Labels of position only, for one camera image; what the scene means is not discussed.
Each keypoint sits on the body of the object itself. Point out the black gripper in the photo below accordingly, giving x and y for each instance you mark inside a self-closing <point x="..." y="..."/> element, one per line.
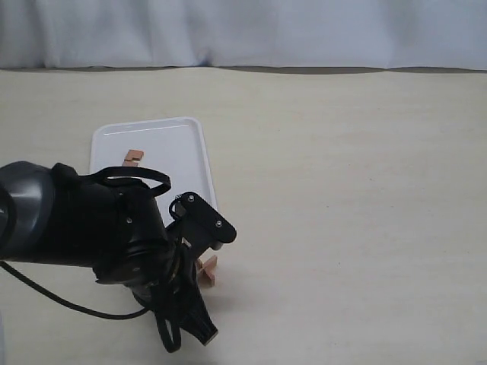
<point x="173" y="294"/>

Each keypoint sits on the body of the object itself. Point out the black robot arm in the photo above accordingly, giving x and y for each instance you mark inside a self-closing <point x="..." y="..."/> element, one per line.
<point x="109" y="221"/>

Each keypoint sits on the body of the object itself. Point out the white plastic tray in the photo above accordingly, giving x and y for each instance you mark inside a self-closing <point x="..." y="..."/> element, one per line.
<point x="175" y="147"/>

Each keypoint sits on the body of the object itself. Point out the white backdrop cloth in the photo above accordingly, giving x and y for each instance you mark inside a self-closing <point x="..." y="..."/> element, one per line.
<point x="275" y="34"/>

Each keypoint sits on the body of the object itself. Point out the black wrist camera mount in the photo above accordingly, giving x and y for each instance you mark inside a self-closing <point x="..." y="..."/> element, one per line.
<point x="198" y="226"/>

